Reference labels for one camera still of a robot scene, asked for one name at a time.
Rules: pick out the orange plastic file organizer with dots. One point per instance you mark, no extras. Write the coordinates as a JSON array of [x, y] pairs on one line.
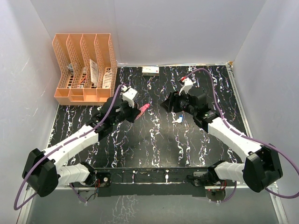
[[76, 88]]

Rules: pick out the red strap keychain with ring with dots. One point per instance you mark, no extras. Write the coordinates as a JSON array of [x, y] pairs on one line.
[[142, 110]]

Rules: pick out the white paper packet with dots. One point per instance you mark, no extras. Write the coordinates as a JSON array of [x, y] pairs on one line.
[[94, 70]]

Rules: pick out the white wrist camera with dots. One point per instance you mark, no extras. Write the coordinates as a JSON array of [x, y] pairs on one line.
[[129, 95], [187, 84]]

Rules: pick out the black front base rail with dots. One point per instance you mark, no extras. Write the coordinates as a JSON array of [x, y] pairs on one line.
[[149, 181]]

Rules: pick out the small white red box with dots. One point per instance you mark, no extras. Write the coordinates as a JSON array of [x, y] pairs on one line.
[[150, 71]]

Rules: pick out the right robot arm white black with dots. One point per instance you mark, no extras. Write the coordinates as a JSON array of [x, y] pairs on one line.
[[260, 166]]

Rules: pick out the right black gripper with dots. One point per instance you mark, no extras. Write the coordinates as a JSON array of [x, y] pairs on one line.
[[173, 98]]

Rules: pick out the white labelled packet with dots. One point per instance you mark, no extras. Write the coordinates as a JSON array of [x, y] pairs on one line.
[[107, 80]]

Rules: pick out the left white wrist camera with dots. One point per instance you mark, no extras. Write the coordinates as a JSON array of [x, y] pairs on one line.
[[129, 95]]

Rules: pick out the round metal object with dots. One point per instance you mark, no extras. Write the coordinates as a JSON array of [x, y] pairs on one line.
[[70, 68]]

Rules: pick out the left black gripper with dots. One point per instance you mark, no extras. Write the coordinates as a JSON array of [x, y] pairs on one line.
[[134, 112]]

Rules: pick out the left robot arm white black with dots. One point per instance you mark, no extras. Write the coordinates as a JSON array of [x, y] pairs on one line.
[[45, 170]]

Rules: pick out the silver key with blue tag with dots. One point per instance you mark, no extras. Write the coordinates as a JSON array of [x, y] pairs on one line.
[[179, 120]]

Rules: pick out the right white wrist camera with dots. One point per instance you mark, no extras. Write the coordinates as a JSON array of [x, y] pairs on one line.
[[187, 84]]

